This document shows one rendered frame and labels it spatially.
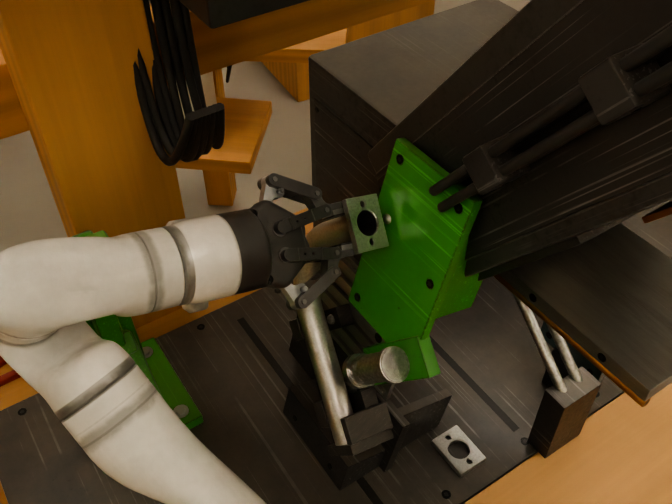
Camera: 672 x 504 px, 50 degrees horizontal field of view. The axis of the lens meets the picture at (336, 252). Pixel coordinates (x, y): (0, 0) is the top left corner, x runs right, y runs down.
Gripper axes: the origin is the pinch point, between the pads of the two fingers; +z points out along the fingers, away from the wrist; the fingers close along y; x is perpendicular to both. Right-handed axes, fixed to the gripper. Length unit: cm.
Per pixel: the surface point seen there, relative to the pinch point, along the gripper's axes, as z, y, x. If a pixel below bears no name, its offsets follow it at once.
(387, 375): 0.4, -15.4, -0.5
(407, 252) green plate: 3.8, -3.8, -4.0
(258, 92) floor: 117, 74, 206
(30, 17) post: -22.8, 26.8, 10.8
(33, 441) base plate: -27.0, -15.9, 36.8
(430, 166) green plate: 3.8, 3.6, -10.1
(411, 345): 3.5, -13.1, -1.5
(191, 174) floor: 71, 40, 189
